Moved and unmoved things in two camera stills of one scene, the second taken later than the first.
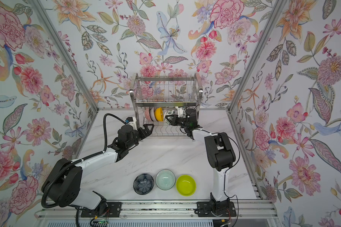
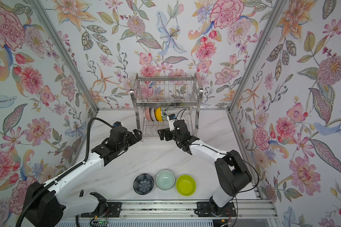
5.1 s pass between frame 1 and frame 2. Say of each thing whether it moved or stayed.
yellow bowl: stayed
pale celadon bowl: stayed
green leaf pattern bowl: moved
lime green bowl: stayed
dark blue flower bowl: stayed
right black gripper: moved
